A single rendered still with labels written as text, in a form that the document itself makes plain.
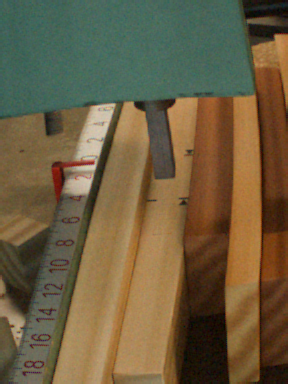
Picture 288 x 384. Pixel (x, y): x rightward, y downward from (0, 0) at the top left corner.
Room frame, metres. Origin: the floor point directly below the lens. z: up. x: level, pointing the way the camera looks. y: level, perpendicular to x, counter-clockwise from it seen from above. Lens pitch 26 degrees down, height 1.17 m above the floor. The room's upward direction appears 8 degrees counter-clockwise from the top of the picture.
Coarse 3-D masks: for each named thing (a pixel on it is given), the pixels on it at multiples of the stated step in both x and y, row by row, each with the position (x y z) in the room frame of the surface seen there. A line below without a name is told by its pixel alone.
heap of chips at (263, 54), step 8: (256, 48) 0.72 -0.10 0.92; (264, 48) 0.71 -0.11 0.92; (272, 48) 0.70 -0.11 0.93; (256, 56) 0.70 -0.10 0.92; (264, 56) 0.69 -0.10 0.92; (272, 56) 0.69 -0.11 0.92; (256, 64) 0.69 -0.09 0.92; (264, 64) 0.68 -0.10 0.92; (272, 64) 0.68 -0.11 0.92; (256, 88) 0.67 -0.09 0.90
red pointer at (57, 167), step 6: (54, 162) 0.47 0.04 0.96; (60, 162) 0.47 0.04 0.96; (66, 162) 0.47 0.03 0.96; (72, 162) 0.47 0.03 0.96; (78, 162) 0.47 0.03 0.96; (84, 162) 0.46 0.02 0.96; (90, 162) 0.46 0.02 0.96; (54, 168) 0.46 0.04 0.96; (60, 168) 0.47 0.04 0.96; (54, 174) 0.46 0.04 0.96; (60, 174) 0.46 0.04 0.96; (54, 180) 0.46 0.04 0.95; (60, 180) 0.46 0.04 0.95; (54, 186) 0.46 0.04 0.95; (60, 186) 0.46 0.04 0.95; (60, 192) 0.46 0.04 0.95
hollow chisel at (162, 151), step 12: (156, 120) 0.46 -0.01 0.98; (168, 120) 0.46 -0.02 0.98; (156, 132) 0.46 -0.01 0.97; (168, 132) 0.46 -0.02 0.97; (156, 144) 0.46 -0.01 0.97; (168, 144) 0.46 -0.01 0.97; (156, 156) 0.46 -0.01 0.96; (168, 156) 0.46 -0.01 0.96; (156, 168) 0.46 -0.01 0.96; (168, 168) 0.46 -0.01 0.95
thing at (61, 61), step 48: (0, 0) 0.44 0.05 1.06; (48, 0) 0.43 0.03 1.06; (96, 0) 0.43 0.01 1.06; (144, 0) 0.42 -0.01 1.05; (192, 0) 0.42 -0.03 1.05; (240, 0) 0.42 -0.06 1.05; (0, 48) 0.44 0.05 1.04; (48, 48) 0.43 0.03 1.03; (96, 48) 0.43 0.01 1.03; (144, 48) 0.43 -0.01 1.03; (192, 48) 0.42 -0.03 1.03; (240, 48) 0.42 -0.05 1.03; (0, 96) 0.44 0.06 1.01; (48, 96) 0.43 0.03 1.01; (96, 96) 0.43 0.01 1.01; (144, 96) 0.43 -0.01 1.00; (192, 96) 0.42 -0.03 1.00; (240, 96) 0.42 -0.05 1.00
